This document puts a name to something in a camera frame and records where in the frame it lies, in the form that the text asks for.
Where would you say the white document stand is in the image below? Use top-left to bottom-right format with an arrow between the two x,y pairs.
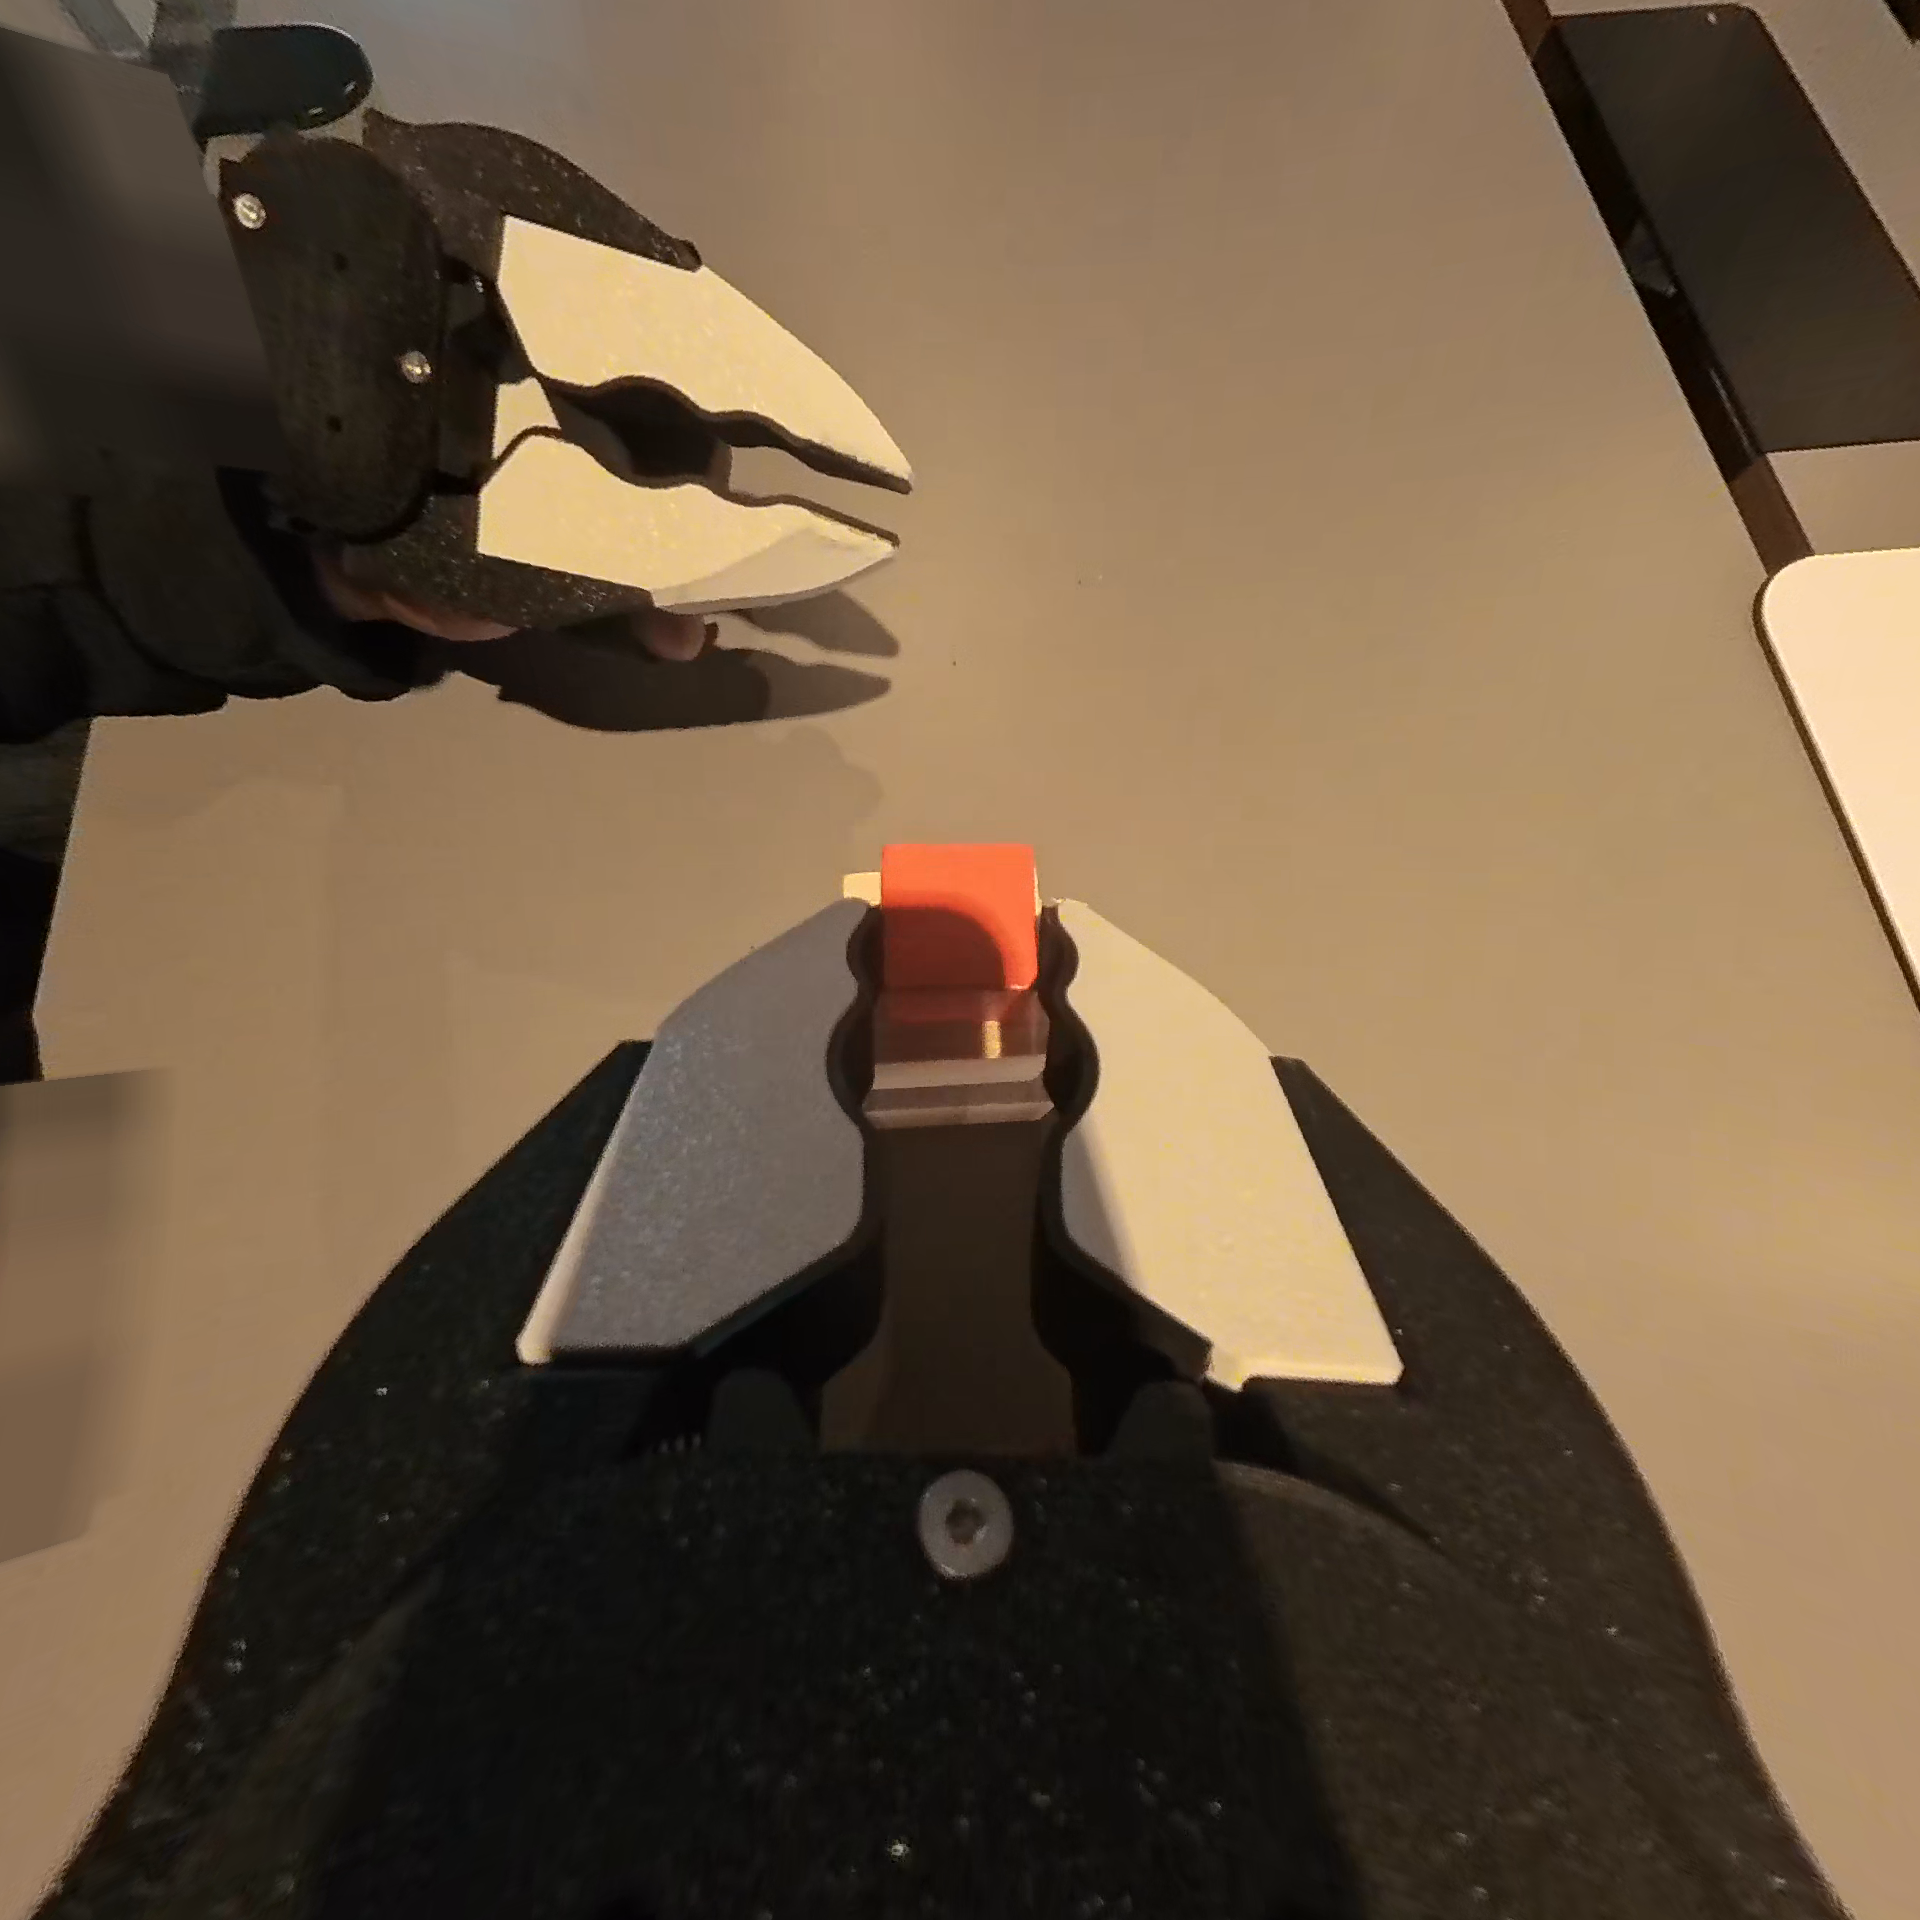
1755,547 -> 1920,1011

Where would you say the medium wooden cube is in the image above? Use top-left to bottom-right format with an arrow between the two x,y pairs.
874,988 -> 1049,1070

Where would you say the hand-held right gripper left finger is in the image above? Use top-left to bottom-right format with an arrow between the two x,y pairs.
515,872 -> 889,1366

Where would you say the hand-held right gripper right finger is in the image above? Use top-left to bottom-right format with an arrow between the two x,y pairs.
1039,894 -> 1409,1395

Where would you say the person's left hand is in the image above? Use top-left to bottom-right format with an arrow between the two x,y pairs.
310,540 -> 716,666

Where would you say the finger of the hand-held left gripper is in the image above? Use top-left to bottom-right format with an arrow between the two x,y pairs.
470,422 -> 906,618
490,214 -> 916,497

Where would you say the black table panel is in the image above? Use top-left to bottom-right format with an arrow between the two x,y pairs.
1533,0 -> 1920,458

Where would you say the red cube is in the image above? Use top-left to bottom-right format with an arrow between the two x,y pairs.
876,838 -> 1047,1038

